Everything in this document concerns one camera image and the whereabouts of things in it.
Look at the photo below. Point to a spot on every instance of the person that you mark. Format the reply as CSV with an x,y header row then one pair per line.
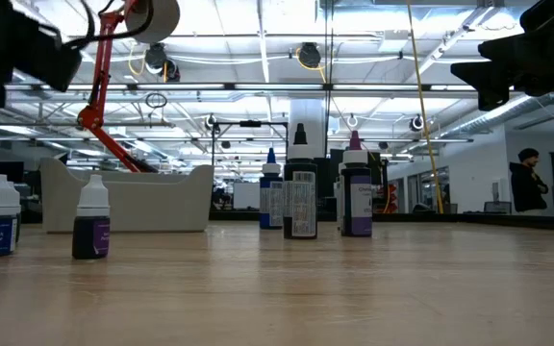
x,y
527,187

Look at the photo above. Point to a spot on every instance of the grey plastic bin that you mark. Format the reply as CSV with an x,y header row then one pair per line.
x,y
128,202

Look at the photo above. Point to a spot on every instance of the silver ventilation duct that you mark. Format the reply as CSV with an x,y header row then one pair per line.
x,y
493,115

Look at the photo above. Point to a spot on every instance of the white building column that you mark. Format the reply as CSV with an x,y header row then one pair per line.
x,y
307,125

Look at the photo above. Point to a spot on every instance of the small grey-blue bottle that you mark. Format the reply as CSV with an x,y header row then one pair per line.
x,y
270,202
356,202

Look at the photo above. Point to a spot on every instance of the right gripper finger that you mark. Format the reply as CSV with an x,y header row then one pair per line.
x,y
527,33
491,79

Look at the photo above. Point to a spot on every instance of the small purple dye bottle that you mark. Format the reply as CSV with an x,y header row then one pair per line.
x,y
91,235

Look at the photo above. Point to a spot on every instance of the black computer monitor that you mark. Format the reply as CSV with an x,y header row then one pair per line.
x,y
7,172

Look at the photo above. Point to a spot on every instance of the red desk lamp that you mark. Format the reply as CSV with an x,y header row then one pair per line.
x,y
154,19

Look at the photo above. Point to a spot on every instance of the black metal frame stand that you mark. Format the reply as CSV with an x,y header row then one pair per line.
x,y
250,123

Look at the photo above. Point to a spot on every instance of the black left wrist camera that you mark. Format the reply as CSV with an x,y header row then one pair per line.
x,y
51,60

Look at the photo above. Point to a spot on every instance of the red parts rack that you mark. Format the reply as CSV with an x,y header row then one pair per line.
x,y
390,199

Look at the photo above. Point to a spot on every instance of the black-capped large dye bottle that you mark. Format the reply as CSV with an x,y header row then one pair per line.
x,y
300,202

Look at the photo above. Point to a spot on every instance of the white board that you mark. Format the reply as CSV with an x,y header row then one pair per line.
x,y
246,195

